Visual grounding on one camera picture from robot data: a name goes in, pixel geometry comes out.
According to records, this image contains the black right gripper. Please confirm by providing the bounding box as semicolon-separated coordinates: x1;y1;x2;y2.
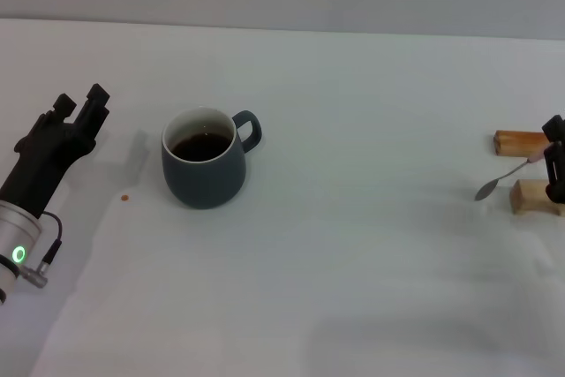
541;115;565;206

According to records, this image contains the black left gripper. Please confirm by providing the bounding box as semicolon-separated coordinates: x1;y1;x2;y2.
0;83;111;219

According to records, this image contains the pink handled metal spoon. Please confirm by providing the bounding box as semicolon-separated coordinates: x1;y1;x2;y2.
475;142;551;202

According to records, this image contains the dark grey ceramic cup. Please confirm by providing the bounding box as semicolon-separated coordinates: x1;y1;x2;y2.
161;106;263;209

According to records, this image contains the reddish brown wooden block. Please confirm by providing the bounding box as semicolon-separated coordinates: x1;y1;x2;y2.
493;129;551;157

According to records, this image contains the light notched wooden block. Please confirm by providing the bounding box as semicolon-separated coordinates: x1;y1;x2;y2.
509;178;565;215

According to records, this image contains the dark coffee liquid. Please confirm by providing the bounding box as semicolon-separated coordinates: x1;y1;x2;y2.
170;132;233;162

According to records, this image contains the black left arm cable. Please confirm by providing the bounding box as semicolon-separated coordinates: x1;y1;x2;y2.
19;211;65;289

